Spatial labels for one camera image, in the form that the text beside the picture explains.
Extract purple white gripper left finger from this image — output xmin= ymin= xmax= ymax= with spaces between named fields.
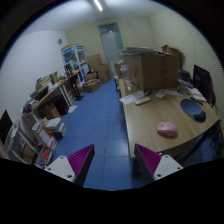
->
xmin=45 ymin=144 xmax=95 ymax=186

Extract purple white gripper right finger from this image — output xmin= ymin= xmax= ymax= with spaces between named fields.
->
xmin=134 ymin=144 xmax=182 ymax=182

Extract dark blue mouse pad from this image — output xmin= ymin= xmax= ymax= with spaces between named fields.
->
xmin=180 ymin=99 xmax=206 ymax=123

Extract black computer monitor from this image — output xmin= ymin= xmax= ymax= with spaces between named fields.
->
xmin=193 ymin=65 xmax=212 ymax=99

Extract stack of books boxes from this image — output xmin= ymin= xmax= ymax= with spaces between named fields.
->
xmin=32 ymin=118 xmax=66 ymax=140

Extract white remote control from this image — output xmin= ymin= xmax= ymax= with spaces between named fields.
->
xmin=134 ymin=96 xmax=151 ymax=106

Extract wooden shelf desk left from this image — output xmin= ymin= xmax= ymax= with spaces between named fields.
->
xmin=22 ymin=73 xmax=77 ymax=126

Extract white paper sheet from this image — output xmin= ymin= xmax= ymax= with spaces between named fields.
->
xmin=119 ymin=90 xmax=144 ymax=105

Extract white calculator remote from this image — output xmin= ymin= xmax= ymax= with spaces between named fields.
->
xmin=155 ymin=89 xmax=166 ymax=99

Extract black monitor at left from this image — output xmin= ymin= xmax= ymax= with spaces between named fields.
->
xmin=0 ymin=111 xmax=13 ymax=143

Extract cardboard box on floor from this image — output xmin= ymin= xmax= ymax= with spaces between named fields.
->
xmin=83 ymin=80 xmax=101 ymax=93

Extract large cardboard box on table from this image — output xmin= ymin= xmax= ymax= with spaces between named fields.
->
xmin=123 ymin=53 xmax=179 ymax=91

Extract clear plastic jar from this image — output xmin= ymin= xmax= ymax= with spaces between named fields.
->
xmin=121 ymin=65 xmax=132 ymax=90

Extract stacked cardboard boxes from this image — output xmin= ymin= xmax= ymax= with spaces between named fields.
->
xmin=87 ymin=54 xmax=111 ymax=84

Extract blue white display cabinet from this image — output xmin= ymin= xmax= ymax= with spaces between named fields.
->
xmin=61 ymin=45 xmax=89 ymax=83

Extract small cardboard box behind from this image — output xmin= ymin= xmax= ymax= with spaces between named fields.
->
xmin=161 ymin=45 xmax=180 ymax=61

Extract grey door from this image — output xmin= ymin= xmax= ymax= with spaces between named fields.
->
xmin=98 ymin=22 xmax=123 ymax=64

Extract ceiling light tube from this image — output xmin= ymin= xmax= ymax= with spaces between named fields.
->
xmin=94 ymin=0 xmax=103 ymax=12

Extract round wall clock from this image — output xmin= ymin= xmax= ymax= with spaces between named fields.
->
xmin=58 ymin=39 xmax=63 ymax=45

